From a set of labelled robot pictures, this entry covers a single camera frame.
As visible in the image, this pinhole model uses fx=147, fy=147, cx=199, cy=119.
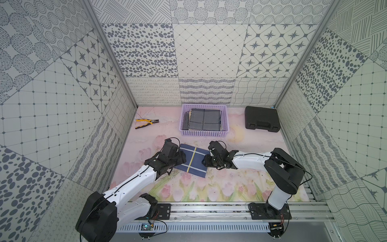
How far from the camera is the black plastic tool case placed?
41.5 inches

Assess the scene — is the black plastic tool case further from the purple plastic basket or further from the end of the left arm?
the end of the left arm

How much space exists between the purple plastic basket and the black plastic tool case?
17cm

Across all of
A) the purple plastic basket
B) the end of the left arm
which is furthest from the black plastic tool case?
the end of the left arm

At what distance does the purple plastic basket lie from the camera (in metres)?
1.01
